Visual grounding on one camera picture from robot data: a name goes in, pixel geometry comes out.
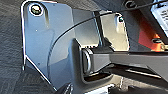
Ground thin black cable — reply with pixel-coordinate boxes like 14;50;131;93
46;0;168;78

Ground round silver bolt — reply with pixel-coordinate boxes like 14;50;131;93
29;2;44;17
116;14;126;25

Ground grey robot torso limb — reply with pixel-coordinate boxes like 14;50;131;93
79;44;168;84

